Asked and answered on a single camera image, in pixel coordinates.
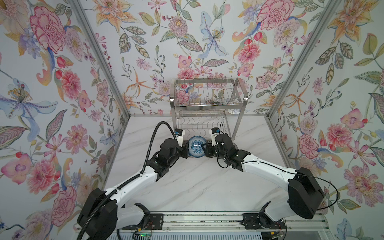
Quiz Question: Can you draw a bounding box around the right aluminium frame post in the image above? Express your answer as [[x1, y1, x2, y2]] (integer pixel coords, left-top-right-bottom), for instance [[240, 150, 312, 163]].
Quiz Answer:
[[265, 1, 340, 120]]

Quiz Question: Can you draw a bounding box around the left aluminium frame post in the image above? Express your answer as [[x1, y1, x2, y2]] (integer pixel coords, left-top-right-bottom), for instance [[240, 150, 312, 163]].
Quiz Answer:
[[69, 0, 130, 120]]

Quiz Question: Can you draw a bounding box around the steel two-tier dish rack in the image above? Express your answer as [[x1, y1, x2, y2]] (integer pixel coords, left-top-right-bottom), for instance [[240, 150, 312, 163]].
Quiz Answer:
[[170, 78, 250, 141]]

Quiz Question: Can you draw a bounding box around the blue white floral bowl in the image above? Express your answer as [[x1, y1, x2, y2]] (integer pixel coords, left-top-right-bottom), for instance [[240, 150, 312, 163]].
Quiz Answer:
[[189, 136, 207, 158]]

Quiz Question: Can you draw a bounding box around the aluminium frame post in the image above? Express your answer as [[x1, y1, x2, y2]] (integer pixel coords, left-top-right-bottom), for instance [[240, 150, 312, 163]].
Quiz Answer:
[[265, 1, 340, 120], [69, 0, 130, 120]]

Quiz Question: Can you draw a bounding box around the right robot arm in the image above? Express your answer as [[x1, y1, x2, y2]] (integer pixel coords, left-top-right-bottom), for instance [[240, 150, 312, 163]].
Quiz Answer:
[[202, 134, 325, 229]]

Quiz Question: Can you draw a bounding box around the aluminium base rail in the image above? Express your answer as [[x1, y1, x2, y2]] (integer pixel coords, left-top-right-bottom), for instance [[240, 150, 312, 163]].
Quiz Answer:
[[118, 211, 329, 233]]

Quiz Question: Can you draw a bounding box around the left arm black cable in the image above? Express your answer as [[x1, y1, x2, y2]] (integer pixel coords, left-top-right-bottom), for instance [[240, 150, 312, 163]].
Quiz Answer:
[[76, 121, 178, 240]]

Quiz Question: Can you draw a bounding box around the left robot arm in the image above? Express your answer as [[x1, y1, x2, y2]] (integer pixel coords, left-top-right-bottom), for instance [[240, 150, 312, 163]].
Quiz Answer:
[[77, 139, 188, 240]]

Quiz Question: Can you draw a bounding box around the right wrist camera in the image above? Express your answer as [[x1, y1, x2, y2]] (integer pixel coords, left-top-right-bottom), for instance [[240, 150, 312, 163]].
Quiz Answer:
[[211, 127, 220, 146]]

